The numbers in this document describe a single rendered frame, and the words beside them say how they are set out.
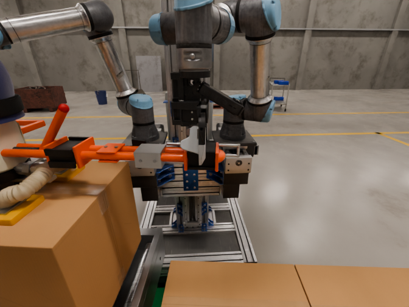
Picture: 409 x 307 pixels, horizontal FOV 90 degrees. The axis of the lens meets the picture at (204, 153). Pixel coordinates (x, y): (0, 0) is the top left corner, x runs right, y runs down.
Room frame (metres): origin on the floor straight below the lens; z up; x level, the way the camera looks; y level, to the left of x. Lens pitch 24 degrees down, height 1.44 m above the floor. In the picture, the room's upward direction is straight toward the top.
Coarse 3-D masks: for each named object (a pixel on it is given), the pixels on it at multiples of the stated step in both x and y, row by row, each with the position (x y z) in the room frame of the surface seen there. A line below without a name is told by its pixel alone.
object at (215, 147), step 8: (208, 144) 0.49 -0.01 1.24; (216, 144) 0.49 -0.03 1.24; (184, 152) 0.44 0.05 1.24; (192, 152) 0.45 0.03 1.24; (208, 152) 0.44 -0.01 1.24; (216, 152) 0.44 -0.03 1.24; (184, 160) 0.44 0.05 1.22; (192, 160) 0.45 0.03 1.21; (208, 160) 0.45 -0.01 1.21; (216, 160) 0.44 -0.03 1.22; (184, 168) 0.44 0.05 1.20; (192, 168) 0.45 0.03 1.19; (200, 168) 0.45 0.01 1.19; (208, 168) 0.44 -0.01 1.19; (216, 168) 0.44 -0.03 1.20
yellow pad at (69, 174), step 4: (44, 160) 0.61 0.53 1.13; (76, 164) 0.64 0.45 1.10; (68, 168) 0.60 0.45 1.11; (76, 168) 0.61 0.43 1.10; (84, 168) 0.64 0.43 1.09; (56, 172) 0.57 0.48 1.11; (60, 172) 0.57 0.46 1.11; (64, 172) 0.58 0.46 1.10; (68, 172) 0.58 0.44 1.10; (72, 172) 0.58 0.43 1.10; (76, 172) 0.60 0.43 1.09; (60, 176) 0.56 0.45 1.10; (64, 176) 0.56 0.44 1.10; (68, 176) 0.56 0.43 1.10; (72, 176) 0.58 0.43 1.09; (56, 180) 0.55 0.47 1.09; (60, 180) 0.55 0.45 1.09; (64, 180) 0.55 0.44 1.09; (68, 180) 0.56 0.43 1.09
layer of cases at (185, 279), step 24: (192, 264) 0.67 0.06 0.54; (216, 264) 0.67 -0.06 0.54; (240, 264) 0.67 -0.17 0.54; (264, 264) 0.67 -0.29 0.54; (288, 264) 0.67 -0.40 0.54; (168, 288) 0.56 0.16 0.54; (192, 288) 0.56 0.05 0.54; (216, 288) 0.56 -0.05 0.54; (240, 288) 0.56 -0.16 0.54; (264, 288) 0.56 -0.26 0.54; (288, 288) 0.56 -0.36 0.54; (312, 288) 0.56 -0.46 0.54; (336, 288) 0.56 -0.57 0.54; (360, 288) 0.56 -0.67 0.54; (384, 288) 0.56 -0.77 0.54; (408, 288) 0.56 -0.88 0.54
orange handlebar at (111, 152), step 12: (24, 120) 0.78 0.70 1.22; (36, 120) 0.78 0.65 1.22; (24, 132) 0.68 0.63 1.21; (24, 144) 0.53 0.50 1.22; (36, 144) 0.53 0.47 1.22; (108, 144) 0.51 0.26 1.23; (120, 144) 0.52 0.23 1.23; (12, 156) 0.48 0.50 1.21; (24, 156) 0.48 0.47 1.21; (36, 156) 0.48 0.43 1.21; (84, 156) 0.47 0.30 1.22; (96, 156) 0.47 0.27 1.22; (108, 156) 0.47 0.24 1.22; (120, 156) 0.46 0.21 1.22; (132, 156) 0.46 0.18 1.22; (168, 156) 0.46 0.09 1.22; (180, 156) 0.46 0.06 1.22
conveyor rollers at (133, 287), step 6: (144, 252) 0.74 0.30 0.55; (144, 258) 0.70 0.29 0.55; (138, 270) 0.64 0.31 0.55; (126, 276) 0.63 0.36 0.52; (138, 276) 0.61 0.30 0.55; (132, 282) 0.59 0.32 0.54; (132, 288) 0.56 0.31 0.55; (132, 294) 0.53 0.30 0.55; (126, 300) 0.51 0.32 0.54; (126, 306) 0.49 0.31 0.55
